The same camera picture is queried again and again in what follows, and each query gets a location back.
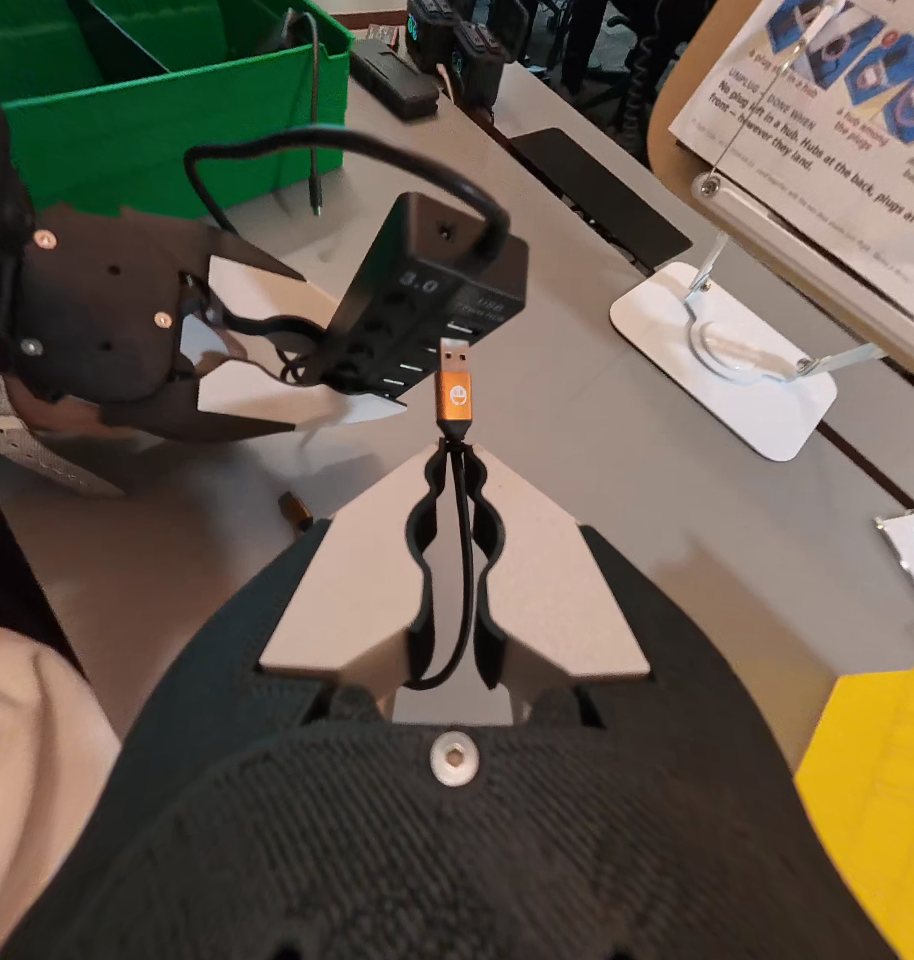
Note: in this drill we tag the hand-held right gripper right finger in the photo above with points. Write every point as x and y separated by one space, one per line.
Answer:
569 607

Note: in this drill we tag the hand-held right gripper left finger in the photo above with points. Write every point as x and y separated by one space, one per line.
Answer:
337 607

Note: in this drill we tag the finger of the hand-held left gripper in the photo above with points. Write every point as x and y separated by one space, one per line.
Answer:
269 296
277 401

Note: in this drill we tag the long black multiport hub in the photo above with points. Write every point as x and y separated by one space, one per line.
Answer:
397 300

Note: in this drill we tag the green plastic bin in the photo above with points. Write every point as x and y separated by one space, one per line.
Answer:
164 127

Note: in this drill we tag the yellow plastic bin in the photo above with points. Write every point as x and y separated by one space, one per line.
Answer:
876 810

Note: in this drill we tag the grey desk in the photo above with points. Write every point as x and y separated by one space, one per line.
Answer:
614 487

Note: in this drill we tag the black desk pad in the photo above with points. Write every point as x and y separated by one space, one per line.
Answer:
599 199

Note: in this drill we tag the grey wristwatch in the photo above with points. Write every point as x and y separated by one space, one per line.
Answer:
37 457

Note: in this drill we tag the small black device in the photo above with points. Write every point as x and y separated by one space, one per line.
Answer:
393 79

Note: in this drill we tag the black divider in bin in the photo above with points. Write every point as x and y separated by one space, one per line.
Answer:
119 34

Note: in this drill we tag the white stand base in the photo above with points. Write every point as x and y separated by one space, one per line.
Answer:
726 360

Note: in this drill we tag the black battery charger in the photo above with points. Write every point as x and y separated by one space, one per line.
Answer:
464 52

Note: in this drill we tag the wooden document board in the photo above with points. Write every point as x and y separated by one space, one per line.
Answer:
670 97

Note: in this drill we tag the instruction sheet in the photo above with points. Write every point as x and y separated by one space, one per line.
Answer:
839 127

